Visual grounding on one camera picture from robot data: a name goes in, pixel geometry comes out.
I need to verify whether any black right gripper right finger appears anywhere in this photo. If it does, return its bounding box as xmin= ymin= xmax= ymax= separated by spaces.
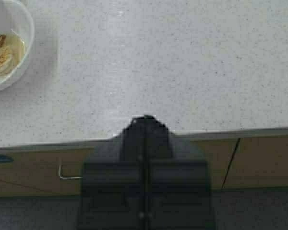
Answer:
xmin=145 ymin=115 xmax=216 ymax=230

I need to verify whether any raw grey shrimp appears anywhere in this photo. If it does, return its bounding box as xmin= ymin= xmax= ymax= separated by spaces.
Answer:
xmin=0 ymin=34 xmax=25 ymax=76

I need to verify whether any blue round cabinet sticker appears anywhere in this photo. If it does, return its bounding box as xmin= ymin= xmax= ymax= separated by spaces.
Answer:
xmin=0 ymin=154 xmax=14 ymax=164

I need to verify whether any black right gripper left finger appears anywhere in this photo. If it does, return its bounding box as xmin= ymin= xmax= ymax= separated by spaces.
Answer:
xmin=76 ymin=116 xmax=146 ymax=230

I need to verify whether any steel drawer handle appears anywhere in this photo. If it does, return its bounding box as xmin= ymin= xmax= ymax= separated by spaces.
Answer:
xmin=57 ymin=158 xmax=83 ymax=180

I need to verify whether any white serving bowl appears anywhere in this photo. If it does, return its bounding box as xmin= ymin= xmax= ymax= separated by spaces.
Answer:
xmin=0 ymin=0 xmax=36 ymax=91

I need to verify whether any wooden base cabinet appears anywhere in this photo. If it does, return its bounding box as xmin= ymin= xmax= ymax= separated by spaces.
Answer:
xmin=0 ymin=135 xmax=288 ymax=197

